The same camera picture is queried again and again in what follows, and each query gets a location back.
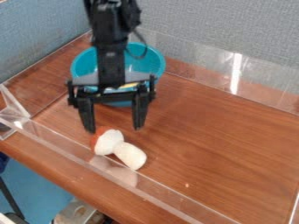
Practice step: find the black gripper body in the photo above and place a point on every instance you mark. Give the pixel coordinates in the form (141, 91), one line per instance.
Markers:
(99, 86)

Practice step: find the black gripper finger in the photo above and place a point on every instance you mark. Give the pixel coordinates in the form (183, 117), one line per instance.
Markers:
(139, 109)
(87, 114)

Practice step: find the white and brown toy mushroom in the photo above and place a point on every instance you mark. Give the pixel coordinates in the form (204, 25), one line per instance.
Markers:
(108, 142)

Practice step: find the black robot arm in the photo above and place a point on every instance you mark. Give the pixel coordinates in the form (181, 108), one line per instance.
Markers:
(113, 19)

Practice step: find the blue plastic bowl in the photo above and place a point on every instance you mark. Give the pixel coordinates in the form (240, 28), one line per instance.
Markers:
(141, 59)

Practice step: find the yellow toy banana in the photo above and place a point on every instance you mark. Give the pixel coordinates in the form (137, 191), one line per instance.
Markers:
(129, 85)

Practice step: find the grey metal base below table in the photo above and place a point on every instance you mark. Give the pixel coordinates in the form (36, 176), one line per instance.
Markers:
(79, 213)

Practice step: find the clear acrylic barrier wall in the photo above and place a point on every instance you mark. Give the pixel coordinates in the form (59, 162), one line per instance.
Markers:
(220, 139)

